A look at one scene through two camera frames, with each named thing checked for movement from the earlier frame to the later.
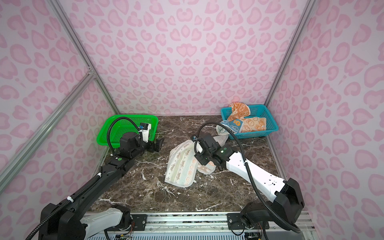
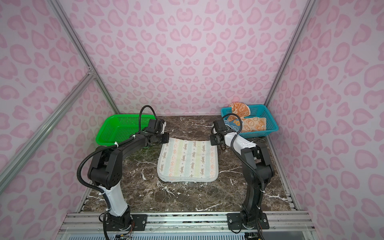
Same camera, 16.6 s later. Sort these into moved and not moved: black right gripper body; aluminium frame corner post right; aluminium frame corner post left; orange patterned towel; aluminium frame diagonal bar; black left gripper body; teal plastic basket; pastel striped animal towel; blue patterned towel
Moved: black right gripper body; pastel striped animal towel; black left gripper body
Not moved: aluminium frame diagonal bar; teal plastic basket; orange patterned towel; aluminium frame corner post left; aluminium frame corner post right; blue patterned towel
